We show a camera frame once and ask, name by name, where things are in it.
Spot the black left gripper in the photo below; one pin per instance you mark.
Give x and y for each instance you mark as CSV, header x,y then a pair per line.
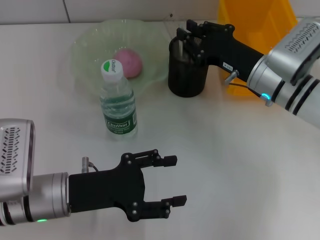
x,y
105,187

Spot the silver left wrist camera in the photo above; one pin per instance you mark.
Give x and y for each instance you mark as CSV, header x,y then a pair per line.
x,y
12,155

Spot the black mesh pen holder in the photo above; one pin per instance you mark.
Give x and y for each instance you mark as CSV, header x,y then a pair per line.
x,y
185,80

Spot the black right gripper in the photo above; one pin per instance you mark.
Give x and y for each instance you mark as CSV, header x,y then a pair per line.
x,y
225,50

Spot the green glass fruit plate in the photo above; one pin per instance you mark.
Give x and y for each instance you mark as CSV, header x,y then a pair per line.
x,y
85,55

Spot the yellow plastic bin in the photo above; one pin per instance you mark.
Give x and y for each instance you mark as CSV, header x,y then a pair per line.
x,y
262,25

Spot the pink peach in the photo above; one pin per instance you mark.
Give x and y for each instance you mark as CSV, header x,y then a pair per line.
x,y
132,62

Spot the clear green-label water bottle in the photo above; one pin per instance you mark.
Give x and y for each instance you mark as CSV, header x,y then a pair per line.
x,y
118,105

